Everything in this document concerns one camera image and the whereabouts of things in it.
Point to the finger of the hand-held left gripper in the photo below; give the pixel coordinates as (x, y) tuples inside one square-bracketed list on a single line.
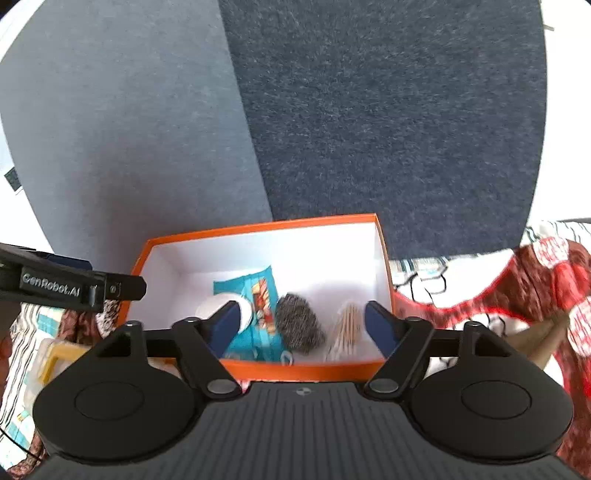
[(124, 287), (69, 264)]

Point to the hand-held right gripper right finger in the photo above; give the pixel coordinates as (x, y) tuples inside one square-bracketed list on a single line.
[(381, 327)]

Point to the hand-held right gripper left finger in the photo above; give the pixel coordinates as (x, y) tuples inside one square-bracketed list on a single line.
[(226, 323)]

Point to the clear toothpick packet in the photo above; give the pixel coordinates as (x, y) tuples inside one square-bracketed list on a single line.
[(346, 327)]

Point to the blue snack packet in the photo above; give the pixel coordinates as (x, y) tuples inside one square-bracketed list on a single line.
[(240, 288)]

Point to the steel wool scrubber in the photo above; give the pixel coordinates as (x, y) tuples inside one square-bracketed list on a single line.
[(298, 323)]

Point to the orange cardboard box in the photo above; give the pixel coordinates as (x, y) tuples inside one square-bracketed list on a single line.
[(323, 258)]

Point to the brown swirl patterned blanket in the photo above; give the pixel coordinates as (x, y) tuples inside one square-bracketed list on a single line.
[(78, 323)]

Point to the striped white cloth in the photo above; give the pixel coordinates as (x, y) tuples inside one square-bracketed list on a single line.
[(25, 360)]

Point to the grey fabric panel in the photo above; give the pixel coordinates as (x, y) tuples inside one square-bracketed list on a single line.
[(115, 138), (392, 115)]

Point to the red printed blanket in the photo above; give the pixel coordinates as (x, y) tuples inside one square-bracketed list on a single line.
[(545, 258)]

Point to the wall socket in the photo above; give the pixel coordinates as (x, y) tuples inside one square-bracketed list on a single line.
[(12, 181)]

